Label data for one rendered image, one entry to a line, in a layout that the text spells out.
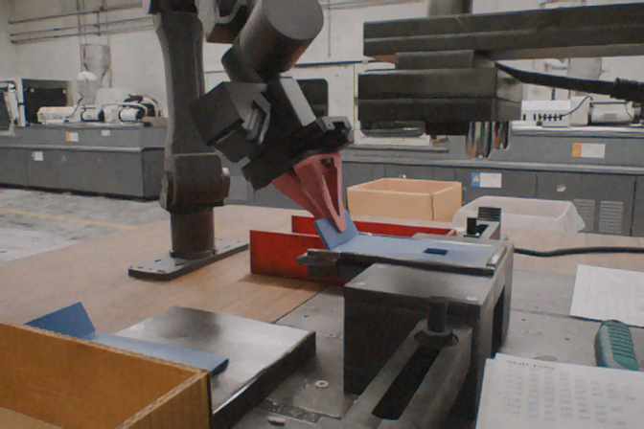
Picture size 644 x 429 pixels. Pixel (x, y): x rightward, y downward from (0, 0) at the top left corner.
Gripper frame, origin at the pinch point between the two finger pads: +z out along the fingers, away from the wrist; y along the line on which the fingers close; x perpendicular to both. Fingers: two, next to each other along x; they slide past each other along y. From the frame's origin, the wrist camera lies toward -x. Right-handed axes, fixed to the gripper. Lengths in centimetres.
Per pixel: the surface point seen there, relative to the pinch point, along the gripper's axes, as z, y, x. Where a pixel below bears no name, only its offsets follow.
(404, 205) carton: 3, -68, 214
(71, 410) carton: 3.1, -10.9, -24.7
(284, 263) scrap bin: 1.1, -15.6, 12.3
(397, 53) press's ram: -9.3, 14.4, -6.2
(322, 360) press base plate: 9.9, -3.5, -7.4
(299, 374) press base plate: 9.6, -3.9, -10.6
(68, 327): -2.5, -17.9, -17.4
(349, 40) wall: -229, -186, 661
